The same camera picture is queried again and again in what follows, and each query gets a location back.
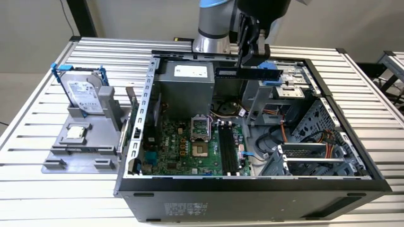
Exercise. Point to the grey parts rack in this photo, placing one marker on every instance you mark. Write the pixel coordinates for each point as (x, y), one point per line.
(94, 132)

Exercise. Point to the dark RAM stick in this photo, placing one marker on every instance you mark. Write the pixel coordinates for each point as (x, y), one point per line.
(78, 150)
(268, 73)

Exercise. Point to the CPU socket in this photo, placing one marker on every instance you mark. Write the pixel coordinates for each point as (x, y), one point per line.
(200, 149)

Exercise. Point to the grey metal drive cage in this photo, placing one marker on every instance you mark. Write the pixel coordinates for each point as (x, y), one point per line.
(289, 92)

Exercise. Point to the black RAM slot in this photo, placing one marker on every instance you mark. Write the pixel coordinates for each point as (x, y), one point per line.
(222, 149)
(232, 149)

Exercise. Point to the black rear fan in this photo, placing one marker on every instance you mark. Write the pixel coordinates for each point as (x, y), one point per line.
(152, 118)

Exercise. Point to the hard disk in blue carrier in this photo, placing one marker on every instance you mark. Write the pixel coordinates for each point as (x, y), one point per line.
(81, 91)

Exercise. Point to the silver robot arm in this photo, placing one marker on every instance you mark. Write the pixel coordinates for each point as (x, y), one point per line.
(210, 23)

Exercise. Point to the green motherboard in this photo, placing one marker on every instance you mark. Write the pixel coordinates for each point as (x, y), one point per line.
(169, 146)

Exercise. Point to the black upright post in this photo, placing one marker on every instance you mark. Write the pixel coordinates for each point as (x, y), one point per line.
(80, 16)

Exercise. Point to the black PC case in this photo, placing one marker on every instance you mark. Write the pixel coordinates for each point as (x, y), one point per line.
(220, 205)

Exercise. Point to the silver CPU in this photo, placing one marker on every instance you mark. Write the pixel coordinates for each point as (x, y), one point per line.
(74, 132)

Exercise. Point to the grey disk bay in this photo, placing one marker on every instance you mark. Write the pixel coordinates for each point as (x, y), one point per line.
(302, 146)

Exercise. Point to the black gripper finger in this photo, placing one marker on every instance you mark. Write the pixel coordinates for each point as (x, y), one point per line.
(244, 47)
(260, 52)

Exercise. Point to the metal slat side table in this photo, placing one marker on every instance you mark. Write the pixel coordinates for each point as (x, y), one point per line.
(394, 59)

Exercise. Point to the blue drive latch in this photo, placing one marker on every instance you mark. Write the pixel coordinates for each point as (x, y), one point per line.
(268, 82)

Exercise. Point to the grey power supply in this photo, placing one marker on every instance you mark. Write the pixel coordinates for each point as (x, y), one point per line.
(185, 94)

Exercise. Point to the green graphics card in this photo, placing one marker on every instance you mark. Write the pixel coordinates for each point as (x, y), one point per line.
(133, 111)

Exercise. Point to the yellow black plug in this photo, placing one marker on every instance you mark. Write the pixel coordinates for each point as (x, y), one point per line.
(181, 39)

